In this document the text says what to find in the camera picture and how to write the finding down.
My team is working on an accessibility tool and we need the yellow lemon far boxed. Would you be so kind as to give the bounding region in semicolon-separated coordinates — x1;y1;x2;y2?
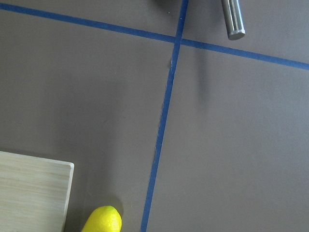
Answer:
82;206;122;232

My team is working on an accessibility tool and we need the metal scoop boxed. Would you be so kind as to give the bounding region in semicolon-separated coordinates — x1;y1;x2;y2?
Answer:
221;0;246;41

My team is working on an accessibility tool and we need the bamboo cutting board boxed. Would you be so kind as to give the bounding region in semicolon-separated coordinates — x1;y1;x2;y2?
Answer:
0;152;74;232

